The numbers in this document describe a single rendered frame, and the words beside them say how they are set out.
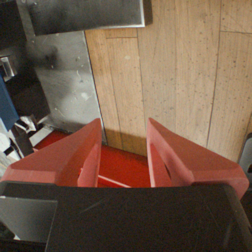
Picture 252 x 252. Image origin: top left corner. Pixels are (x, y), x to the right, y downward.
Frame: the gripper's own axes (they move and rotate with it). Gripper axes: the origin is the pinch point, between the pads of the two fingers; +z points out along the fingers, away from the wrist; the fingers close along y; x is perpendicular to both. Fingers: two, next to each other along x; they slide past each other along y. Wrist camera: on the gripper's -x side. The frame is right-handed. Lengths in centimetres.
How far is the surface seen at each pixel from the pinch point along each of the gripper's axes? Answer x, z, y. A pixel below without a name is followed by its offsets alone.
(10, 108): 4.2, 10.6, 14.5
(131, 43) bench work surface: -2.9, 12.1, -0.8
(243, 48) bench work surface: -4.2, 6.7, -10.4
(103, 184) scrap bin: 25.5, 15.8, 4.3
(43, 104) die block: 9.1, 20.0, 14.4
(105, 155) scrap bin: 14.0, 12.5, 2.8
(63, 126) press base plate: 13.7, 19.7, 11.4
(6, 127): 5.5, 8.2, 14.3
